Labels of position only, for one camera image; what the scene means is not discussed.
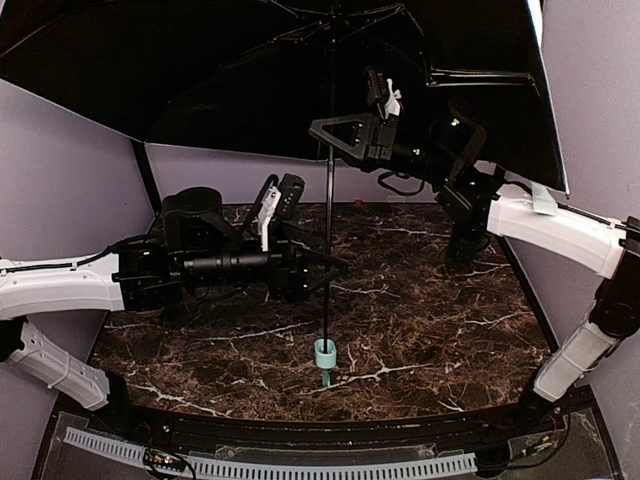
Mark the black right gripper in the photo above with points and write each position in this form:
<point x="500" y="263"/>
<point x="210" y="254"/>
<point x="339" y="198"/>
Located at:
<point x="380" y="138"/>

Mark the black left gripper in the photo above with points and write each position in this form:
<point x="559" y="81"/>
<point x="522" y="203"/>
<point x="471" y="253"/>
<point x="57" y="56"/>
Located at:
<point x="296" y="270"/>

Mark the mint and black folding umbrella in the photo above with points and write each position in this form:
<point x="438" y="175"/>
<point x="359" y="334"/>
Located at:
<point x="287" y="78"/>

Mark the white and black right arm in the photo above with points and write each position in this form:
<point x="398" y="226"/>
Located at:
<point x="479" y="203"/>

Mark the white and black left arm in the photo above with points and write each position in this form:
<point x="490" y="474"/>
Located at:
<point x="196" y="249"/>

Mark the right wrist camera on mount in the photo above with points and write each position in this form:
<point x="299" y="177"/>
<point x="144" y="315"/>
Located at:
<point x="381" y="93"/>

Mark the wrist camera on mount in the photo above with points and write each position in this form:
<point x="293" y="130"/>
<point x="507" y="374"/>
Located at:
<point x="278" y="198"/>
<point x="381" y="93"/>

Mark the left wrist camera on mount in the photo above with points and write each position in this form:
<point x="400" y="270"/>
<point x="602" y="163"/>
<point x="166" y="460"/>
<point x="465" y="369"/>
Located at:
<point x="278" y="198"/>

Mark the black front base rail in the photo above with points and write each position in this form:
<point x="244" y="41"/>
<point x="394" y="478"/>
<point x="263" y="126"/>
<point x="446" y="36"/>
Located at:
<point x="186" y="432"/>

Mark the grey slotted cable duct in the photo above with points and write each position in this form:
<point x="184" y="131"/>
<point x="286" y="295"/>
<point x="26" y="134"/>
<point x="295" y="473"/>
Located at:
<point x="255" y="463"/>

